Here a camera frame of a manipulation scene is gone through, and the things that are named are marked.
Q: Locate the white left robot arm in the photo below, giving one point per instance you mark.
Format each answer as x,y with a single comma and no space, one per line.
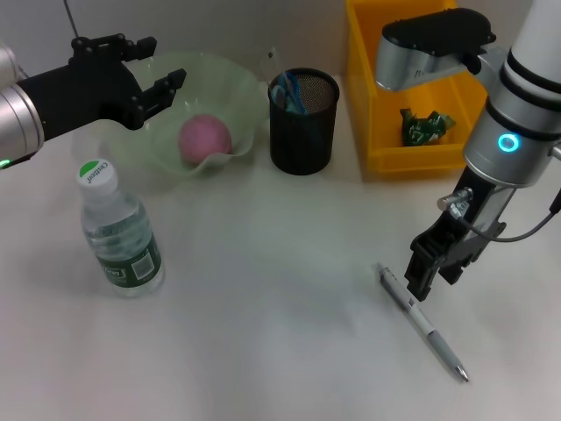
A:
22,118

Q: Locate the white grey pen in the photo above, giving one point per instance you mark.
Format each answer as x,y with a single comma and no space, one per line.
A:
431,335

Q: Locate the translucent green fruit plate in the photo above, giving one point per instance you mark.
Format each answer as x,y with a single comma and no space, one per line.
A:
219,87

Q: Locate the clear plastic ruler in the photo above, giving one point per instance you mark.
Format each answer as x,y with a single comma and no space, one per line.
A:
269,66

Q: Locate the black mesh pen holder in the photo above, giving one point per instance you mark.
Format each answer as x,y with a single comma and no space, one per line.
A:
302,140

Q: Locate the clear green-label water bottle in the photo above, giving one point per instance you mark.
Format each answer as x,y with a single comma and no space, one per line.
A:
122,245

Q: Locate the blue scissors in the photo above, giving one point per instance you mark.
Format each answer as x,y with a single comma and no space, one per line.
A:
291,96

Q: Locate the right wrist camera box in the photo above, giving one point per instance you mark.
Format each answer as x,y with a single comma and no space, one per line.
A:
421,48

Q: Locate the pink peach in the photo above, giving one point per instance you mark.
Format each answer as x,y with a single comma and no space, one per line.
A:
206,138

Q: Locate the green plastic wrapper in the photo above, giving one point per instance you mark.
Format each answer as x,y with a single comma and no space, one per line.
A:
423,129

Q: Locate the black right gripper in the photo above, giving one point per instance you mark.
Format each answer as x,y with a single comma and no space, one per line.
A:
482,206

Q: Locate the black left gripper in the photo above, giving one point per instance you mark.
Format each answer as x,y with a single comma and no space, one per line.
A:
83,96

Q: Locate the yellow plastic bin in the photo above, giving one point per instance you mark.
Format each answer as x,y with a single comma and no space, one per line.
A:
364,87

